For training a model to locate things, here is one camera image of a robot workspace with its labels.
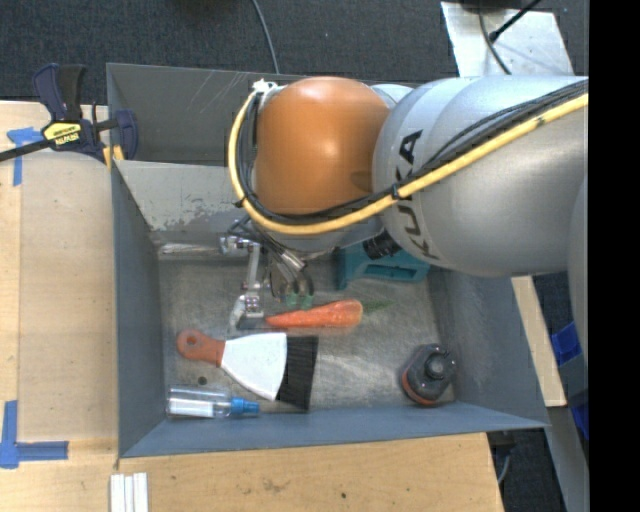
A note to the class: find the black cylinder on white bracket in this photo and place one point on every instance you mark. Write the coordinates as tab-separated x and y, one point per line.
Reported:
381	246

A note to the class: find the pale wood board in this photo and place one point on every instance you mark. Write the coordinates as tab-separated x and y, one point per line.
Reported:
67	300

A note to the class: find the black and orange round knob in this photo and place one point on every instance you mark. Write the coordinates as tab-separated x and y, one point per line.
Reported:
429	375

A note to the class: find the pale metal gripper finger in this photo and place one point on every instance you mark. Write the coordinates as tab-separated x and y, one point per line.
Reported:
255	307
236	314

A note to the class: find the orange toy carrot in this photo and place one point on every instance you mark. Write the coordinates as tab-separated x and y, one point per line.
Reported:
320	315

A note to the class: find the clear spray bottle blue cap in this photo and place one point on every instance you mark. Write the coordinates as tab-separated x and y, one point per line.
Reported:
200	404

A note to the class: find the teal plastic tool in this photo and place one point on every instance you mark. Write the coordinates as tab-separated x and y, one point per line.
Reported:
395	272

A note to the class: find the grey metal bin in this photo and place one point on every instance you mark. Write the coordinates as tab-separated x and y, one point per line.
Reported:
135	300

